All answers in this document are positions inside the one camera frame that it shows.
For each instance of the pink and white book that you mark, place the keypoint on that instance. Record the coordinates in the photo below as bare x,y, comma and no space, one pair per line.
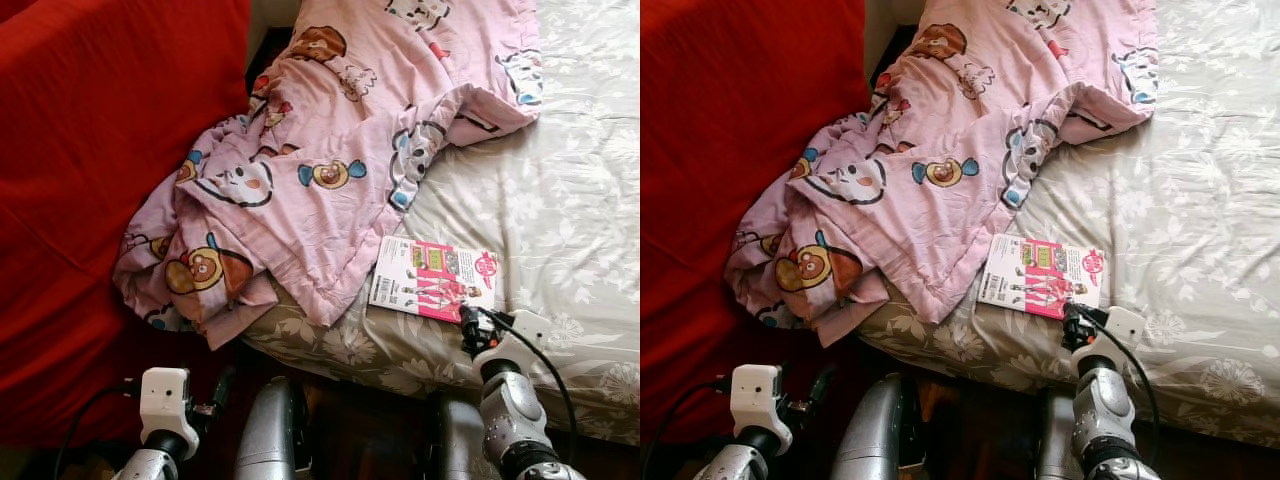
430,275
1040,272

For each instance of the silver robot left leg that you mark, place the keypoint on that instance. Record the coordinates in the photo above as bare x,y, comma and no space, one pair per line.
270,430
870,430

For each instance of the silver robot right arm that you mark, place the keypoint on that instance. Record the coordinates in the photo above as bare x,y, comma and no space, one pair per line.
1105,415
512,415

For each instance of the silver robot leg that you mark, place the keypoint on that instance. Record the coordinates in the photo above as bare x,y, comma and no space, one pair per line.
1055,440
870,430
455,440
270,430

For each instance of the silver robot right leg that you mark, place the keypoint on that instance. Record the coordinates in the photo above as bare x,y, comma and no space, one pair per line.
455,440
1055,440

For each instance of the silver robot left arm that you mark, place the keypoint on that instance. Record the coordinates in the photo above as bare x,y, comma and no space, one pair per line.
738,462
150,462

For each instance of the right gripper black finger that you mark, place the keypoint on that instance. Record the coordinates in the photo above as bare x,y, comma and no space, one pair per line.
471,318
1073,315

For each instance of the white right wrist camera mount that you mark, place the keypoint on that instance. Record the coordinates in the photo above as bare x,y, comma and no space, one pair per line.
525,335
1118,330

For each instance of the red folded cushion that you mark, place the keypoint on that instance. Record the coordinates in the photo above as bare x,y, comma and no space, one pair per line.
730,180
90,180

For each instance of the pink cartoon print quilt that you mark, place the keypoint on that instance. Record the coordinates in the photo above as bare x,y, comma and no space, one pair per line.
930,130
320,130

